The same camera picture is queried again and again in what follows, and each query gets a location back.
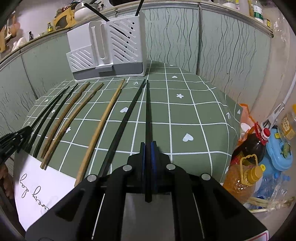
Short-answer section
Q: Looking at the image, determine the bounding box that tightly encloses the brown wooden chopstick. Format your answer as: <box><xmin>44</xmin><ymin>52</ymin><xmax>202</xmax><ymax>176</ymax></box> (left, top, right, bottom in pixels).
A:
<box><xmin>40</xmin><ymin>81</ymin><xmax>91</xmax><ymax>159</ymax></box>
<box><xmin>40</xmin><ymin>82</ymin><xmax>105</xmax><ymax>170</ymax></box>
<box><xmin>74</xmin><ymin>78</ymin><xmax>125</xmax><ymax>187</ymax></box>

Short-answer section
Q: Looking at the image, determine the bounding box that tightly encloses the white bowl on counter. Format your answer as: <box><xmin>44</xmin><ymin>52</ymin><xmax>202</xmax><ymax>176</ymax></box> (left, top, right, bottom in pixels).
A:
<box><xmin>74</xmin><ymin>1</ymin><xmax>98</xmax><ymax>22</ymax></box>

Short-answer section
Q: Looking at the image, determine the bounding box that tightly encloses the cooking oil bottle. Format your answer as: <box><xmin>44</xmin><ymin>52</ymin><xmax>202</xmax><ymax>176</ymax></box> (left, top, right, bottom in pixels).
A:
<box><xmin>223</xmin><ymin>154</ymin><xmax>265</xmax><ymax>204</ymax></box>

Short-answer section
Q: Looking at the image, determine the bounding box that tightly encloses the orange plastic bag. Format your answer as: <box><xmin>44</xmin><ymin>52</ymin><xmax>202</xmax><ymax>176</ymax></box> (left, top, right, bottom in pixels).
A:
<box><xmin>239</xmin><ymin>103</ymin><xmax>255</xmax><ymax>143</ymax></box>

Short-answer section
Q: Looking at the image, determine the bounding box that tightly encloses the yellow appliance on counter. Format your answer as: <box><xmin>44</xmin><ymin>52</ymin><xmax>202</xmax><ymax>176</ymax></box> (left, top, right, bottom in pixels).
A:
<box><xmin>53</xmin><ymin>8</ymin><xmax>76</xmax><ymax>30</ymax></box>

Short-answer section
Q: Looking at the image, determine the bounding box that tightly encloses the green label bottle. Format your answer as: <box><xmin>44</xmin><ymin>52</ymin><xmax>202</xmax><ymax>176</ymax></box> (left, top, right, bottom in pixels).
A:
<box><xmin>251</xmin><ymin>0</ymin><xmax>264</xmax><ymax>23</ymax></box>

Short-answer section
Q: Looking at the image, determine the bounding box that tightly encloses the dark soy sauce bottle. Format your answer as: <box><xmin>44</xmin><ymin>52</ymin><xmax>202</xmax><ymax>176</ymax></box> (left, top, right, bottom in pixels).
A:
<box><xmin>230</xmin><ymin>128</ymin><xmax>270</xmax><ymax>166</ymax></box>

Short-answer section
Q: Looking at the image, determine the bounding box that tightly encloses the blue plastic toy container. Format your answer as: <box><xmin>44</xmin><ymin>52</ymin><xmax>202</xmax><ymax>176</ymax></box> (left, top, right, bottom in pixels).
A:
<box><xmin>266</xmin><ymin>128</ymin><xmax>293</xmax><ymax>172</ymax></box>

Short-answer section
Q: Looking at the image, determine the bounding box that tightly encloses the white utensil holder rack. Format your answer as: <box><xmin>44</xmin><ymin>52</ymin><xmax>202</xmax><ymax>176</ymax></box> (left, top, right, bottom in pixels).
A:
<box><xmin>66</xmin><ymin>12</ymin><xmax>147</xmax><ymax>81</ymax></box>

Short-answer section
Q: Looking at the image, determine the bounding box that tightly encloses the green checkered tablecloth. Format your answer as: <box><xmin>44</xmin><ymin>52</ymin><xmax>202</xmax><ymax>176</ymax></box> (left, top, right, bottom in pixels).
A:
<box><xmin>25</xmin><ymin>61</ymin><xmax>241</xmax><ymax>182</ymax></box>

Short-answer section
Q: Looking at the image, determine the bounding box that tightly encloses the black chopstick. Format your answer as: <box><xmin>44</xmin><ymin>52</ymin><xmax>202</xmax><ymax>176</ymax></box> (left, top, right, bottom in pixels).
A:
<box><xmin>144</xmin><ymin>80</ymin><xmax>152</xmax><ymax>203</ymax></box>
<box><xmin>98</xmin><ymin>79</ymin><xmax>146</xmax><ymax>177</ymax></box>
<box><xmin>84</xmin><ymin>3</ymin><xmax>129</xmax><ymax>38</ymax></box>
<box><xmin>33</xmin><ymin>84</ymin><xmax>78</xmax><ymax>158</ymax></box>
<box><xmin>24</xmin><ymin>87</ymin><xmax>69</xmax><ymax>153</ymax></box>

